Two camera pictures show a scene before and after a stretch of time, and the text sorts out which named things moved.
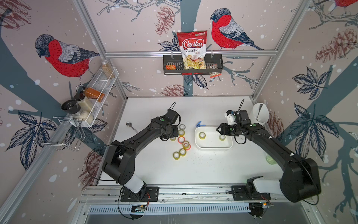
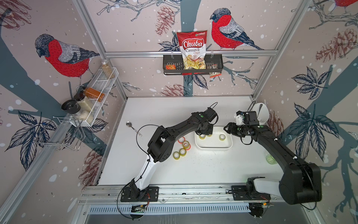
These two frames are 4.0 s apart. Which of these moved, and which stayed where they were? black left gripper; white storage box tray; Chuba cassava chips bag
Moved: black left gripper
Stayed: white storage box tray; Chuba cassava chips bag
